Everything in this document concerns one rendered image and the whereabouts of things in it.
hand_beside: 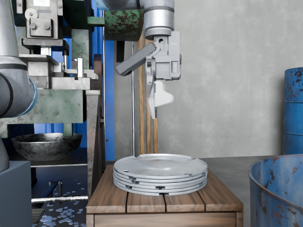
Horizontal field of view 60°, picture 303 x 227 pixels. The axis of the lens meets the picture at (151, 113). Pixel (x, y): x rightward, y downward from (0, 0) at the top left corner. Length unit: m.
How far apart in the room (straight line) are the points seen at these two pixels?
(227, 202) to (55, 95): 0.81
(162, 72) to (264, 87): 2.45
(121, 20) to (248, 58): 1.92
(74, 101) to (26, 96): 0.45
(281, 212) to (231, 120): 2.51
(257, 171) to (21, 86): 0.59
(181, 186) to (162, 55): 0.34
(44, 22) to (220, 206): 1.08
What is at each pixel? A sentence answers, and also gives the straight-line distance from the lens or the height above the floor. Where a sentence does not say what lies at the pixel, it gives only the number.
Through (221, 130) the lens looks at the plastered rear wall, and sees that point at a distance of 2.83.
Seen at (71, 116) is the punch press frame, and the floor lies 0.53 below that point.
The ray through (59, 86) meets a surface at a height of 0.66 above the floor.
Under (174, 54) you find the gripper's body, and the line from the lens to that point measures 0.65.
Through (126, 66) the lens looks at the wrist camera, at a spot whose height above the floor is 0.68.
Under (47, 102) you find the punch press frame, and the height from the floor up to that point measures 0.59.
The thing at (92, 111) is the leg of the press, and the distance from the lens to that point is 1.11.
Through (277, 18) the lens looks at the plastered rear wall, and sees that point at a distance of 3.23.
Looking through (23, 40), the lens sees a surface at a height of 0.88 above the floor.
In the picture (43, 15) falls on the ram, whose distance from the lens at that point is 1.41.
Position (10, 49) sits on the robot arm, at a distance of 0.77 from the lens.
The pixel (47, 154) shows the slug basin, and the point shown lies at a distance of 1.32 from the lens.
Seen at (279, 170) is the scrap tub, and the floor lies 0.45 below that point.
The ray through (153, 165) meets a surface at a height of 0.40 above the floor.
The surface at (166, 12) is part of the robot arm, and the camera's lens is 0.66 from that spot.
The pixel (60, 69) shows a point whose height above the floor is 0.75.
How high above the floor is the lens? 0.60
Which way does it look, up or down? 3 degrees down
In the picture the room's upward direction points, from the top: straight up
